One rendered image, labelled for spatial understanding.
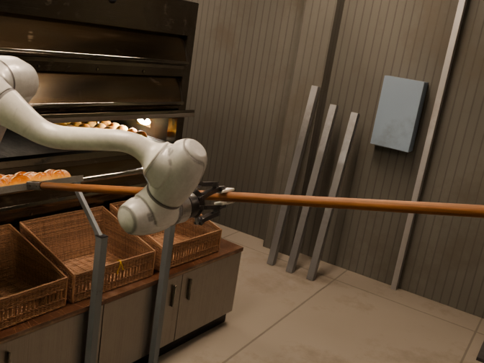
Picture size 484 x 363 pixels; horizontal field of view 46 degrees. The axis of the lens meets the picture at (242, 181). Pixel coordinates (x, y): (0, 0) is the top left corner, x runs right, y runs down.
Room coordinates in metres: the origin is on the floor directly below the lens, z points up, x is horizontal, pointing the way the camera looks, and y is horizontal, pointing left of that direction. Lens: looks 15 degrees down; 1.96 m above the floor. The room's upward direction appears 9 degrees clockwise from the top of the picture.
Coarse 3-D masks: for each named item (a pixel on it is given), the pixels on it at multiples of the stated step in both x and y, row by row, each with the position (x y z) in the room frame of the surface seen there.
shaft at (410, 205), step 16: (96, 192) 1.98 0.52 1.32; (112, 192) 1.92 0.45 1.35; (128, 192) 1.88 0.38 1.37; (240, 192) 1.64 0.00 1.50; (352, 208) 1.43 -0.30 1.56; (368, 208) 1.41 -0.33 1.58; (384, 208) 1.38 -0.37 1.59; (400, 208) 1.36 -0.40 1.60; (416, 208) 1.34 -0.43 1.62; (432, 208) 1.32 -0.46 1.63; (448, 208) 1.30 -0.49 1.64; (464, 208) 1.28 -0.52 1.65; (480, 208) 1.26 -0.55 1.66
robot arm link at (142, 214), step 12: (144, 192) 1.36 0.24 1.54; (132, 204) 1.33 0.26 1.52; (144, 204) 1.34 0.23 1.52; (156, 204) 1.33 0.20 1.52; (120, 216) 1.33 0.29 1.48; (132, 216) 1.31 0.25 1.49; (144, 216) 1.32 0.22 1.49; (156, 216) 1.34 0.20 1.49; (168, 216) 1.35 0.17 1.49; (132, 228) 1.31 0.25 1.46; (144, 228) 1.32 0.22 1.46; (156, 228) 1.35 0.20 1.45
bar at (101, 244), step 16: (96, 176) 2.69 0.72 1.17; (112, 176) 2.78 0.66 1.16; (144, 176) 2.99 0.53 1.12; (16, 192) 2.32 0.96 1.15; (80, 192) 2.57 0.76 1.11; (96, 224) 2.51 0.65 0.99; (96, 240) 2.47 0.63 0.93; (96, 256) 2.46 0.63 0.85; (96, 272) 2.46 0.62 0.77; (160, 272) 2.87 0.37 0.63; (96, 288) 2.45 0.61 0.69; (160, 288) 2.86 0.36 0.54; (96, 304) 2.46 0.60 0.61; (160, 304) 2.85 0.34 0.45; (96, 320) 2.46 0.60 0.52; (160, 320) 2.86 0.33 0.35; (96, 336) 2.47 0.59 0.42; (160, 336) 2.88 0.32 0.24; (96, 352) 2.48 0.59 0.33
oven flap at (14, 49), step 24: (0, 24) 2.65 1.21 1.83; (24, 24) 2.76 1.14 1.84; (48, 24) 2.87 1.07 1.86; (72, 24) 3.00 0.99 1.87; (96, 24) 3.14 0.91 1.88; (0, 48) 2.59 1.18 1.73; (24, 48) 2.72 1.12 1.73; (48, 48) 2.83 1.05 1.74; (72, 48) 2.96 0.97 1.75; (96, 48) 3.09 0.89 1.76; (120, 48) 3.24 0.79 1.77; (144, 48) 3.40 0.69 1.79; (168, 48) 3.58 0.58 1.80
